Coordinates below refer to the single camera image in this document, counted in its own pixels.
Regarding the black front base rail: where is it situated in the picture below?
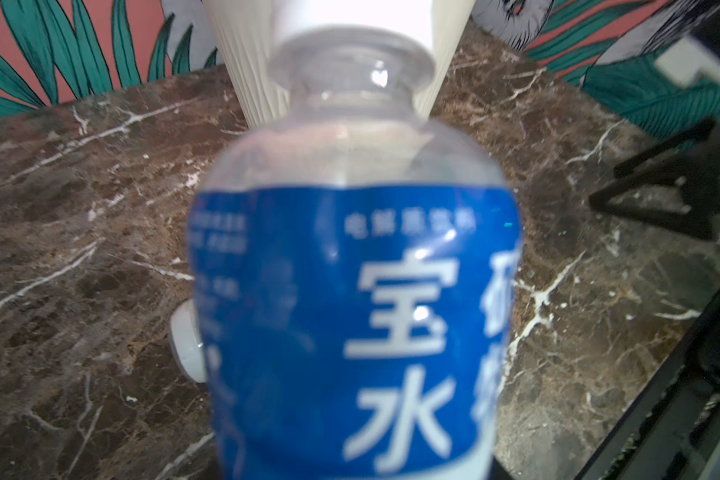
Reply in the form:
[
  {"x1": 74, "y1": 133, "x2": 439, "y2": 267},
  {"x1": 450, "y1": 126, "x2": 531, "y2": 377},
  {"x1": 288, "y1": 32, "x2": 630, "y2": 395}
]
[{"x1": 577, "y1": 289, "x2": 720, "y2": 479}]

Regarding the white ribbed waste bin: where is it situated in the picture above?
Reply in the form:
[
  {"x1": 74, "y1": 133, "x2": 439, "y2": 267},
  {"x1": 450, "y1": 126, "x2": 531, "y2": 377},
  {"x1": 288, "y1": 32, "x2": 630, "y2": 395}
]
[{"x1": 204, "y1": 1, "x2": 475, "y2": 128}]

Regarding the loose white bottle cap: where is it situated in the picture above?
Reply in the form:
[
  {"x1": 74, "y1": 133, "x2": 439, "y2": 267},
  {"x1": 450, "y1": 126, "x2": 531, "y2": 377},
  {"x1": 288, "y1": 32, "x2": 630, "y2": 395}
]
[{"x1": 169, "y1": 299, "x2": 207, "y2": 384}]

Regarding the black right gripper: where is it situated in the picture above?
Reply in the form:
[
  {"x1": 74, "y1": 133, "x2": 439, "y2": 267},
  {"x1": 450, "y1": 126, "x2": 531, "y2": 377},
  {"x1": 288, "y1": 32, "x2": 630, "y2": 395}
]
[{"x1": 588, "y1": 117, "x2": 720, "y2": 241}]

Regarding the blue label bottle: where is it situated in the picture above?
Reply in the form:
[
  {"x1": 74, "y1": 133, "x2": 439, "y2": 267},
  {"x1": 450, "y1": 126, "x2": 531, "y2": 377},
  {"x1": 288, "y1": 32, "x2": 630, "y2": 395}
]
[{"x1": 187, "y1": 1, "x2": 523, "y2": 479}]

